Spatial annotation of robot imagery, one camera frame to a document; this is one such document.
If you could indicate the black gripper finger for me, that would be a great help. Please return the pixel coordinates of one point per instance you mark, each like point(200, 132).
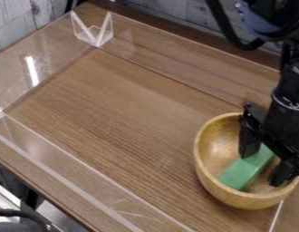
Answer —
point(284, 172)
point(249, 142)

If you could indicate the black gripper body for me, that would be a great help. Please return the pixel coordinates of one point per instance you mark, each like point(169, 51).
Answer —
point(275, 124)

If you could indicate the brown wooden bowl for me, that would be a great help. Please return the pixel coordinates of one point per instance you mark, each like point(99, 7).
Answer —
point(215, 151)

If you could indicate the green rectangular block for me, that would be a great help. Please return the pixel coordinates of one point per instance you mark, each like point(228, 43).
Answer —
point(239, 175)

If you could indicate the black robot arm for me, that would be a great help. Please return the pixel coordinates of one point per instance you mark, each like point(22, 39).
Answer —
point(272, 20)

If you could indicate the clear acrylic tray wall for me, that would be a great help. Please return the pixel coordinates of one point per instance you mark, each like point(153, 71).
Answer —
point(91, 197)

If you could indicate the clear acrylic corner bracket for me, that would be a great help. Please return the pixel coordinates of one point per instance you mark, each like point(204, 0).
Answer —
point(92, 34)

